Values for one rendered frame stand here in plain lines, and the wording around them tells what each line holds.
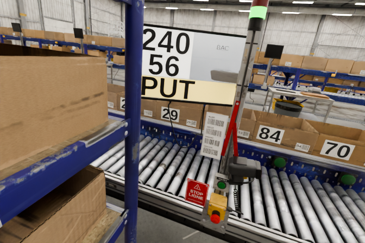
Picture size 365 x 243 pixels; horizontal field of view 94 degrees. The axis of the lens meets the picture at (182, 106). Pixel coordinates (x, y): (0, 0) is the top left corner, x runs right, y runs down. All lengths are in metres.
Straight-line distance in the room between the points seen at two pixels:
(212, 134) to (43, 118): 0.59
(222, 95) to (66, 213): 0.64
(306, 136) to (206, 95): 0.86
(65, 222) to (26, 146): 0.14
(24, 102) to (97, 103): 0.09
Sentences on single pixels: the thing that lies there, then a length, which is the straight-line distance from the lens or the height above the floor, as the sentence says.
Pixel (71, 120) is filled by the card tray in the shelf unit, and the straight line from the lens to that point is 0.25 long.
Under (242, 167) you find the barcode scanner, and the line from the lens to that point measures 0.70.
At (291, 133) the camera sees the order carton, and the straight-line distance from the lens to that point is 1.39.
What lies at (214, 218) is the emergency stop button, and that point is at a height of 0.85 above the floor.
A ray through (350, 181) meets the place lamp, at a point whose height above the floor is 0.81.
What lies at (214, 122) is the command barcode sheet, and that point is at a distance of 0.69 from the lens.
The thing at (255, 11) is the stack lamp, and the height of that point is 1.61.
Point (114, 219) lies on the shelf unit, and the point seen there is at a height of 1.14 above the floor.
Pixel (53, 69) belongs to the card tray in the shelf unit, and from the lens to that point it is 0.23.
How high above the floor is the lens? 1.46
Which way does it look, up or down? 17 degrees down
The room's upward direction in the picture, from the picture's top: 6 degrees clockwise
